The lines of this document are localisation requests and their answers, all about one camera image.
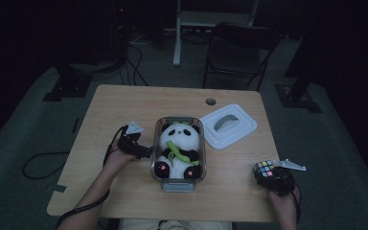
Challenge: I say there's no hand-held gripper cable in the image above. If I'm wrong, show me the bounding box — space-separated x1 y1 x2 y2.
287 183 303 226
55 125 129 230

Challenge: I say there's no black equipment tower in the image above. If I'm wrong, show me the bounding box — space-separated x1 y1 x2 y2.
105 0 132 66

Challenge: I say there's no clear storage box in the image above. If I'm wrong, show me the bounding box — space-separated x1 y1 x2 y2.
149 116 208 194

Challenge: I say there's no panda plush toy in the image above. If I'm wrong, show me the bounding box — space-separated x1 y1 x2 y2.
153 121 202 180

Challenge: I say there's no person's right hand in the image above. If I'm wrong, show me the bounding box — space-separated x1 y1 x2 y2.
265 186 301 219

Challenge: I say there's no black floor cable bundle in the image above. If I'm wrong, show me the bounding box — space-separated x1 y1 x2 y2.
92 32 156 87

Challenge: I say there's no black folding chair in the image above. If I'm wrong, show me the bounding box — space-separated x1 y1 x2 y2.
202 21 283 92

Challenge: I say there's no white metal stand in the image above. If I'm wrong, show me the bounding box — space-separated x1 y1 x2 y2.
172 0 261 67

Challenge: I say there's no person's left hand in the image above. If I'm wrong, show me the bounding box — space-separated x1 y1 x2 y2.
103 148 137 177

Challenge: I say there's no colourful puzzle cube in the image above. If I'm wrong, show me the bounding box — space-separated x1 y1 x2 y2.
252 159 276 178

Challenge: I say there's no black floor strip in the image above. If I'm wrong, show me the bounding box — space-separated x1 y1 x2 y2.
71 117 81 135

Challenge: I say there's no left hand-held gripper cable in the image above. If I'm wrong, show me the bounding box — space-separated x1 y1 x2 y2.
55 125 129 230

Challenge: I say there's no black looped floor cable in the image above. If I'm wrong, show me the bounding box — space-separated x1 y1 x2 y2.
21 150 72 181

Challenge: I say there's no black stand base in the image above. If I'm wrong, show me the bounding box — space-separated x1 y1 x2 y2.
41 62 94 103
274 47 323 114

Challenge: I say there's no white box lid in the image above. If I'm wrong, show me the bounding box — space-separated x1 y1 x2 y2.
198 103 259 150

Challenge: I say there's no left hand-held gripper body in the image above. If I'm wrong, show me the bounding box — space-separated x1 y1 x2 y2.
117 120 145 158

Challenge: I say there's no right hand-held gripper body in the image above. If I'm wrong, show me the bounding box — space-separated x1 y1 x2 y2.
258 158 308 197

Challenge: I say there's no right hand-held gripper cable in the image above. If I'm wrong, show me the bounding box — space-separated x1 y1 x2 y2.
287 183 303 226

